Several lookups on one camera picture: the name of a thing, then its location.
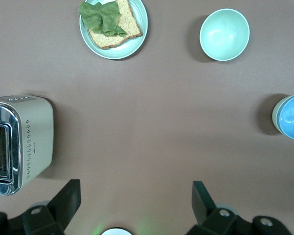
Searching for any beige and chrome toaster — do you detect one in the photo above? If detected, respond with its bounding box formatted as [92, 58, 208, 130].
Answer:
[0, 85, 55, 196]

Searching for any green lettuce leaf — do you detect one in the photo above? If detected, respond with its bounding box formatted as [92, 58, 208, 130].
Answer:
[78, 0, 129, 38]

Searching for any brown table cover cloth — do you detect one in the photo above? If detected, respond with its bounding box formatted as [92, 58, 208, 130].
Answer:
[0, 0, 294, 235]

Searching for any brown bread slice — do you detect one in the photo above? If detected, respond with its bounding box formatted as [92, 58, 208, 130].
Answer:
[87, 0, 143, 49]

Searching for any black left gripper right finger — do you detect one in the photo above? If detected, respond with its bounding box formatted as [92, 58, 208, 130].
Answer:
[186, 181, 294, 235]

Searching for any blue bowl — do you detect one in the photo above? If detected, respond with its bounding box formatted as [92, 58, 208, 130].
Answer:
[279, 94, 294, 141]

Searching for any pale green bowl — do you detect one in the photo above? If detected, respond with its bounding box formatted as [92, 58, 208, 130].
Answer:
[271, 94, 294, 136]
[199, 8, 250, 62]

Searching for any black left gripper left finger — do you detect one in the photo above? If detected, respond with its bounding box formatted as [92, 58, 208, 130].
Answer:
[0, 179, 82, 235]

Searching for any pale green plate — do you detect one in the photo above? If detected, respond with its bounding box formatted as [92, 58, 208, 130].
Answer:
[79, 0, 149, 60]

